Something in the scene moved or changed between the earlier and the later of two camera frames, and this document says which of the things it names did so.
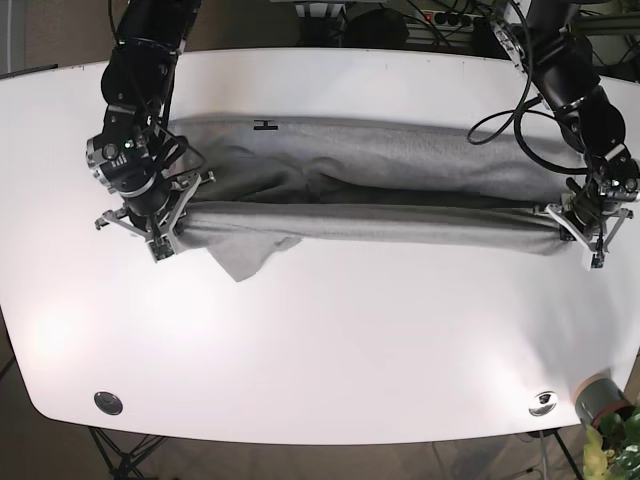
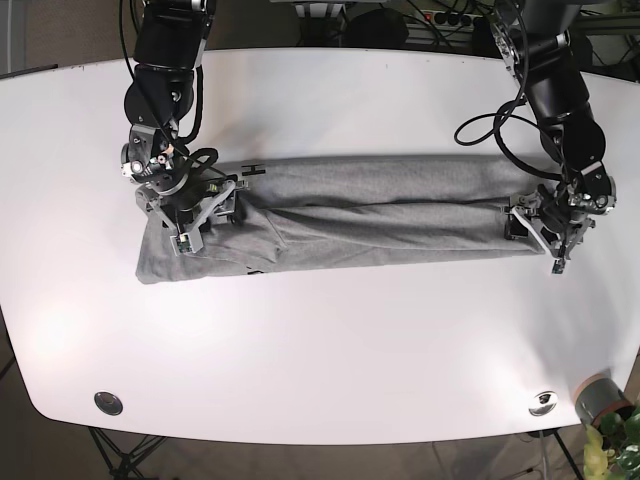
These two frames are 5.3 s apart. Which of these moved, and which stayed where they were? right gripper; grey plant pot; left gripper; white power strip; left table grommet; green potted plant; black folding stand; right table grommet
Moved: left gripper; right gripper
Stayed: left table grommet; green potted plant; white power strip; right table grommet; black folding stand; grey plant pot
